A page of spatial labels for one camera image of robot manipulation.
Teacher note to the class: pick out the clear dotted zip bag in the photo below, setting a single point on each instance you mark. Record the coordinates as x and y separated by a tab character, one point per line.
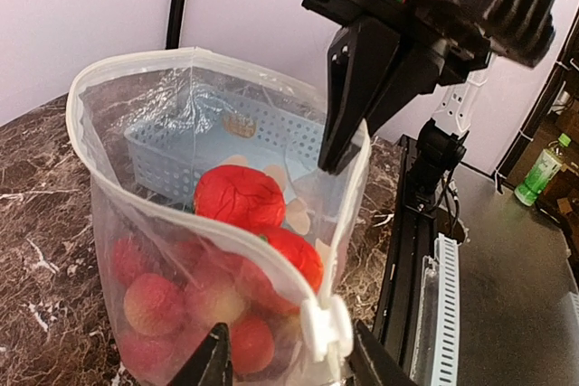
111	95

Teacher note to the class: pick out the light blue plastic basket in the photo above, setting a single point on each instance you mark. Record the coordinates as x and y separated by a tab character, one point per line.
169	154

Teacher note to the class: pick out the red lychee bunch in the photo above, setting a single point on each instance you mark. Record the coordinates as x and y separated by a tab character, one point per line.
164	303

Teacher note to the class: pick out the red orange toy pepper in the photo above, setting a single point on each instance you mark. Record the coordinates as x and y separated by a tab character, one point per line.
296	250

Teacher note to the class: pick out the slotted grey cable duct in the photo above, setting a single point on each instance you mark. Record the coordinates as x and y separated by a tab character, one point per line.
437	338

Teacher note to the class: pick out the green drink bottle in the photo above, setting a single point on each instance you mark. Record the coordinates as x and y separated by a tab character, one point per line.
547	165

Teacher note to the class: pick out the black front table rail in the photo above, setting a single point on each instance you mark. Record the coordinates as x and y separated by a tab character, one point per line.
414	231

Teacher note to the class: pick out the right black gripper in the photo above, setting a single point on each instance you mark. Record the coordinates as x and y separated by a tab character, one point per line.
377	40

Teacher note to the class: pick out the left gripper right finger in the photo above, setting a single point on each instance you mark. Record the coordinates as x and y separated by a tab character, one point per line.
370	362

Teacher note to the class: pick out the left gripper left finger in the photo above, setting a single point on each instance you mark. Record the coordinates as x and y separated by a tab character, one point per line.
211	363

